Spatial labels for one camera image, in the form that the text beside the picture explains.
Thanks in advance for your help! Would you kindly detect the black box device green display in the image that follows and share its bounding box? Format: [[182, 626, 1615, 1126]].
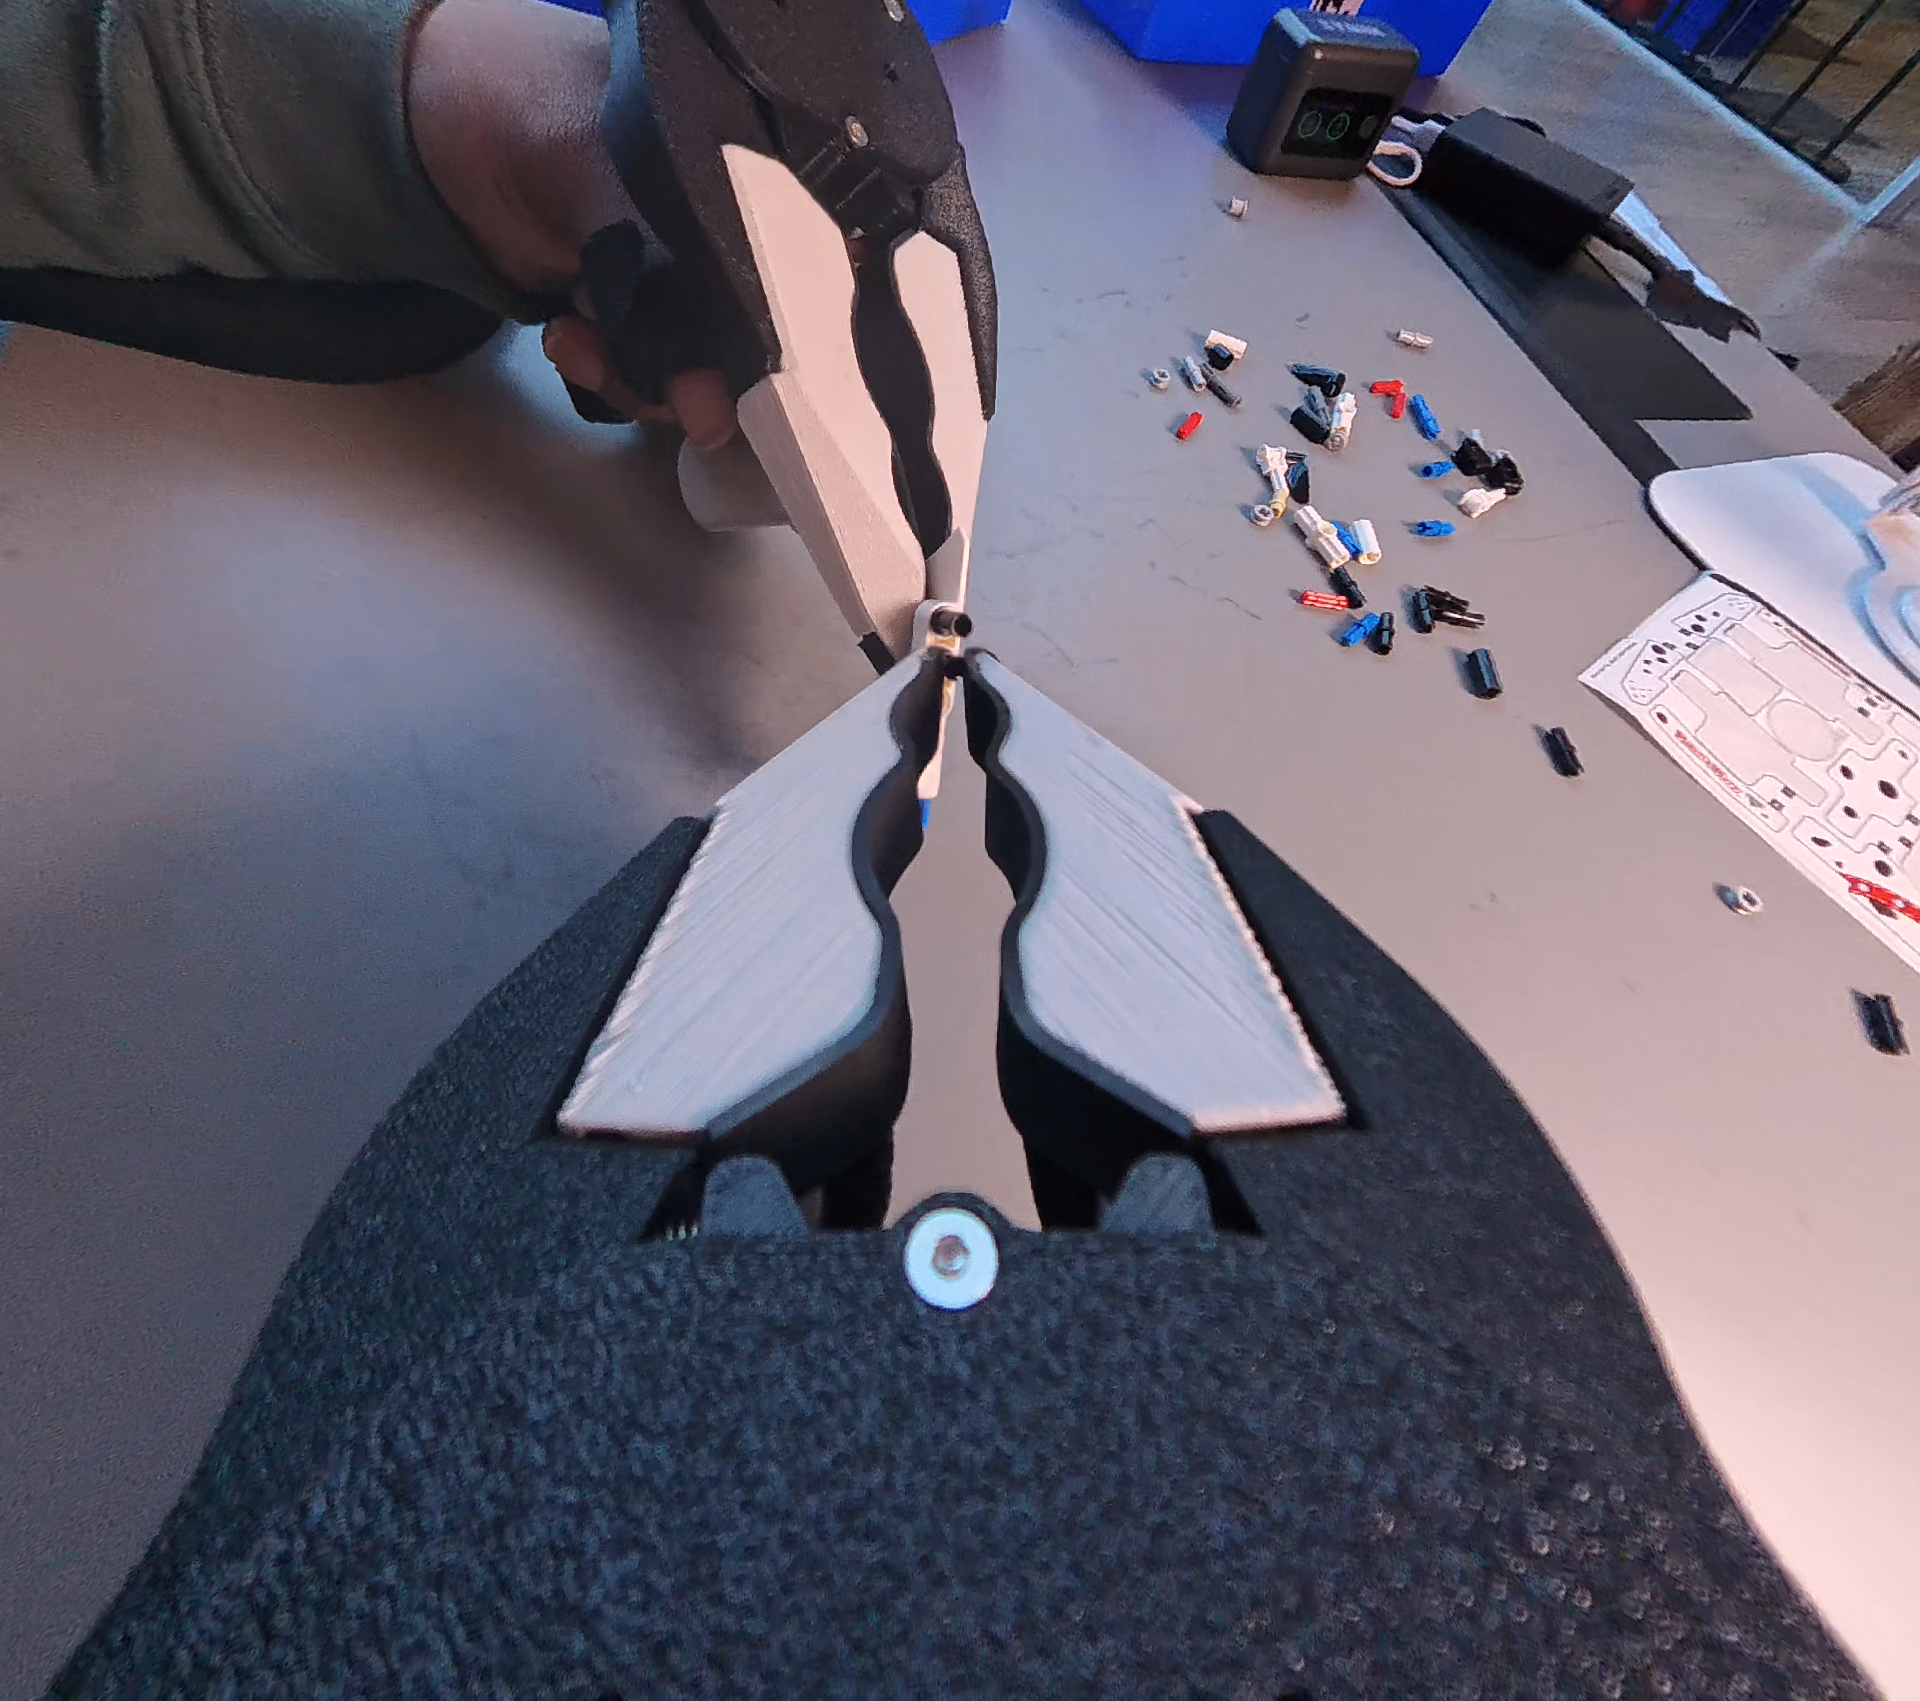
[[1224, 0, 1423, 184]]

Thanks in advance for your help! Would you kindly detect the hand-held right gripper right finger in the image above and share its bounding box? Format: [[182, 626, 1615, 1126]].
[[961, 652, 1352, 1138]]

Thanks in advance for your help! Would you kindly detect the grey desk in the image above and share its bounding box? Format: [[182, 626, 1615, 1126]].
[[0, 0, 1920, 1701]]

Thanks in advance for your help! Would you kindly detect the white cord loop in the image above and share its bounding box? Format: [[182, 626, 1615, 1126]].
[[1367, 115, 1452, 192]]

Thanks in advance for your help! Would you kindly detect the white sticker sheet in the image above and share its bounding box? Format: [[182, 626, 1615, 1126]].
[[1578, 572, 1920, 975]]

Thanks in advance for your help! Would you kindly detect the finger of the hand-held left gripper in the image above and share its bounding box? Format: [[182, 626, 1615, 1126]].
[[719, 144, 933, 676], [894, 232, 993, 625]]

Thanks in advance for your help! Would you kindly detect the pile of small toy parts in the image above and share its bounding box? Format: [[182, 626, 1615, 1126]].
[[1144, 325, 1529, 657]]

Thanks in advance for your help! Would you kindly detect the white toy panel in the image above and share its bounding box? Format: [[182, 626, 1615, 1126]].
[[905, 599, 979, 835]]

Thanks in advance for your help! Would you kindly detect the black power adapter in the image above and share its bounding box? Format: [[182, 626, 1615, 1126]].
[[1417, 109, 1636, 267]]

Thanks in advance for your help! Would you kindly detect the person's left hand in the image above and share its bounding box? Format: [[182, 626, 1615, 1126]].
[[402, 0, 743, 455]]

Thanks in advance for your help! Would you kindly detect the white book stand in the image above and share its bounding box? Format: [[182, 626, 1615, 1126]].
[[1648, 451, 1920, 685]]

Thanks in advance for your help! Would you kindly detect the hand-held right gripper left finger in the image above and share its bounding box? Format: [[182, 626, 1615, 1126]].
[[555, 652, 941, 1142]]

